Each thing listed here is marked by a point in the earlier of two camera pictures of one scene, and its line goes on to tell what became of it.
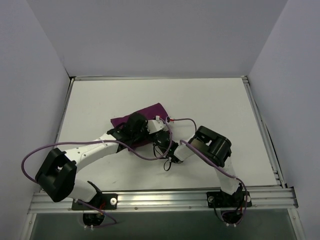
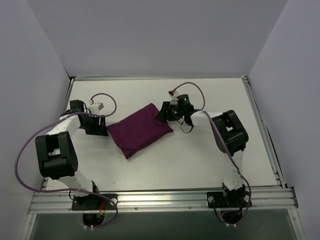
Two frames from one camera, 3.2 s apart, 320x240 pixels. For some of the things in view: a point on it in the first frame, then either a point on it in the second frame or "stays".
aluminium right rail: (265, 133) stays
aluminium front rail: (270, 199) stays
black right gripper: (162, 141) -> (169, 113)
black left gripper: (144, 126) -> (94, 124)
